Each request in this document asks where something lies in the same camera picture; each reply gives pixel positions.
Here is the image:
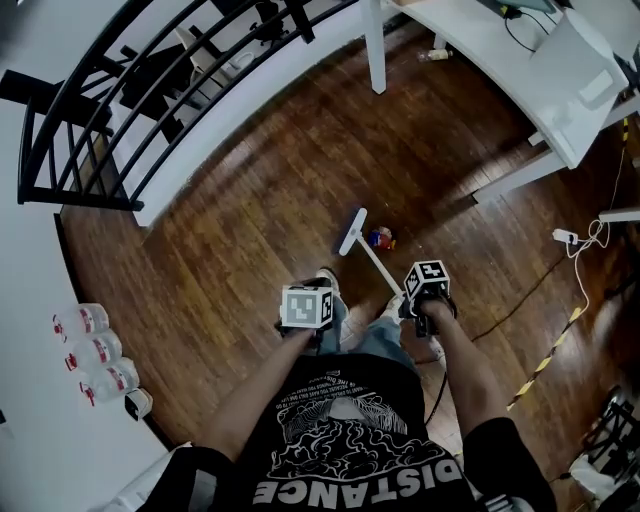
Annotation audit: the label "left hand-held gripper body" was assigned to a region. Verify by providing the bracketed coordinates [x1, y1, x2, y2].
[273, 284, 335, 354]

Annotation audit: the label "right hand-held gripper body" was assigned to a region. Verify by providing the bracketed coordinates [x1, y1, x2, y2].
[398, 259, 458, 339]

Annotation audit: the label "white broom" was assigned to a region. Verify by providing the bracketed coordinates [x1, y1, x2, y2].
[338, 207, 406, 299]

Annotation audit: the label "person's right forearm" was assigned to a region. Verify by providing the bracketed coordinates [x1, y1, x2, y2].
[424, 298, 507, 444]

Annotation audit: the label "person's left forearm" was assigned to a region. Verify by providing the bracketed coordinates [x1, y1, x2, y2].
[209, 327, 317, 462]

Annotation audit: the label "person's blue jeans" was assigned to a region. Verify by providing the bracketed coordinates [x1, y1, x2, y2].
[319, 294, 419, 374]

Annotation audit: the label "yellow black striped tape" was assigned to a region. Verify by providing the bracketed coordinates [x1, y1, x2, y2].
[506, 305, 585, 412]

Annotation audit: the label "person's black printed t-shirt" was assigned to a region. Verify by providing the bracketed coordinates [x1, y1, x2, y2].
[144, 352, 559, 512]

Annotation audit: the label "small white black bin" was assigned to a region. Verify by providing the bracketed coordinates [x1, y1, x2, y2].
[123, 387, 154, 421]

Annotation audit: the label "small white table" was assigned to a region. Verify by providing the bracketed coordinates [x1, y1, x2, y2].
[598, 207, 640, 225]

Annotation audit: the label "clear water jug red cap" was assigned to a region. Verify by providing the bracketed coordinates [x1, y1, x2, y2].
[78, 357, 141, 405]
[64, 331, 125, 372]
[52, 303, 111, 341]

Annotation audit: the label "long white table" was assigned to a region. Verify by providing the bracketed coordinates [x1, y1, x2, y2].
[359, 0, 640, 206]

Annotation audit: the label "white low cabinet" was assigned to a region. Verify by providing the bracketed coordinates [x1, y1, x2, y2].
[112, 442, 194, 512]

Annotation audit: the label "white flat box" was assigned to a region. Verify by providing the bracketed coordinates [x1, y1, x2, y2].
[529, 9, 629, 114]

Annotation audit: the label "beige chair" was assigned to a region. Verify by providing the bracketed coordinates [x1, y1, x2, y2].
[174, 24, 236, 86]

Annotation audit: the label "black swivel chair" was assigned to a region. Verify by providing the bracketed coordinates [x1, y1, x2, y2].
[249, 0, 291, 49]

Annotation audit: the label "black metal railing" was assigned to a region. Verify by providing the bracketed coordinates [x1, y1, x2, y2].
[0, 0, 361, 214]

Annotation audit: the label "green flat device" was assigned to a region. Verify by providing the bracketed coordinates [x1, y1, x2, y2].
[492, 0, 556, 16]

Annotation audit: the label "black floor cable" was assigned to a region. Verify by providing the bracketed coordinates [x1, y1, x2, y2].
[469, 257, 569, 344]

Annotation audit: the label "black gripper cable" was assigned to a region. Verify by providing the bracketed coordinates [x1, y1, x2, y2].
[423, 369, 450, 429]

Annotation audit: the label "white power cable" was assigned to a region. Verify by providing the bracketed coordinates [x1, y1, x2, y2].
[564, 218, 612, 314]

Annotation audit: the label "thin yellow cable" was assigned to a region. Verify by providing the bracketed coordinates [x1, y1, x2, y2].
[607, 117, 632, 211]

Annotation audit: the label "black table cable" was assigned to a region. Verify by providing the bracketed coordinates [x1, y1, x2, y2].
[502, 4, 551, 54]

